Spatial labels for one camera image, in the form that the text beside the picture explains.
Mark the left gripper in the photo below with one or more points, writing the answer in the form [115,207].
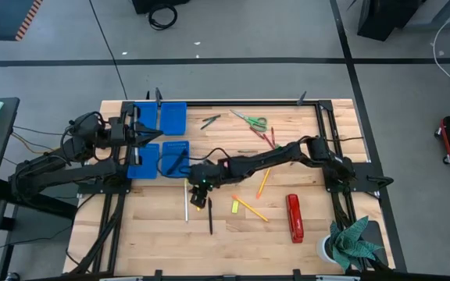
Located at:
[121,132]

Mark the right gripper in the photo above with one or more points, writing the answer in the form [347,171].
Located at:
[199,192]

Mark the yellow-green eraser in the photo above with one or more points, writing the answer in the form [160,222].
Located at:
[235,207]

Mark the yellow pencil with orange cap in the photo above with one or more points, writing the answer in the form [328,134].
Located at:
[250,208]

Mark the yellow-orange pencil with orange cap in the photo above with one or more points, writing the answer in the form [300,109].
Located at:
[264,183]

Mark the grey crayon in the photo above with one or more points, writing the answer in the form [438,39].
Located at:
[247,151]

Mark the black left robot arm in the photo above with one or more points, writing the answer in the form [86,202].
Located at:
[53,171]

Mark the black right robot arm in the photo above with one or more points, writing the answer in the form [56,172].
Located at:
[272,158]

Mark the silver pen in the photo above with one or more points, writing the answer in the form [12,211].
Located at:
[186,207]

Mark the slim black pen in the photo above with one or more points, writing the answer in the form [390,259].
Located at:
[210,216]

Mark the dark green marker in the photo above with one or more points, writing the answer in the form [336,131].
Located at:
[208,124]
[212,118]

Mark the green eraser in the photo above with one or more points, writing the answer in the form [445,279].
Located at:
[277,146]

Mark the red stapler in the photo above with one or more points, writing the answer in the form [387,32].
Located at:
[294,218]

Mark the black box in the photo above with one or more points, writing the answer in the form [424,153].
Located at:
[158,4]

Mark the white plant pot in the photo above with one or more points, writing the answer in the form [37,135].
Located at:
[322,250]

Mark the green leafy plant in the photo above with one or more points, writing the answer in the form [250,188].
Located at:
[350,246]

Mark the orange striped black mat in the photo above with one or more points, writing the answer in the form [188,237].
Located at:
[2,15]

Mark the black cabinet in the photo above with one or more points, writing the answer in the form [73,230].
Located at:
[385,15]

